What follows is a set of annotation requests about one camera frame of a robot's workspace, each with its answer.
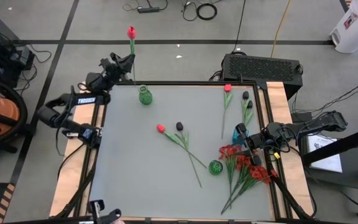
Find orange vacuum cleaner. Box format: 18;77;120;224
0;77;29;162

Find black power strip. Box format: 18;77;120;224
137;6;161;14

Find squat green glass vase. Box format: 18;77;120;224
208;159;224;175

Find coiled black cable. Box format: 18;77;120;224
196;2;219;22

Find black computer case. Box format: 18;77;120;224
221;53;304;101

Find red carnation spray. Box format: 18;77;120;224
221;148;260;215
224;164;279;212
218;144;242;210

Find white paper sheet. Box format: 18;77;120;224
306;133;344;174

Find yellow hanging cable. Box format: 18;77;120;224
270;0;292;58

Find white bin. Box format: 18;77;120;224
329;0;358;54

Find wooden table side board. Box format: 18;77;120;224
258;81;315;218
50;81;105;218

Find black hanging cable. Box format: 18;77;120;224
231;0;247;54

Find red artificial tulip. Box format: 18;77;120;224
221;83;234;140
126;26;137;85
156;124;208;169

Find black cart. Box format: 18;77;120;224
300;123;358;194

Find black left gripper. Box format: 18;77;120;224
99;52;135;83

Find blue glass vase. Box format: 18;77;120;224
232;129;245;146

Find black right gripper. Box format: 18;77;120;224
235;123;273;167

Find black table frame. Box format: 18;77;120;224
54;81;315;224

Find tall green glass vase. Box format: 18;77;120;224
138;84;154;106

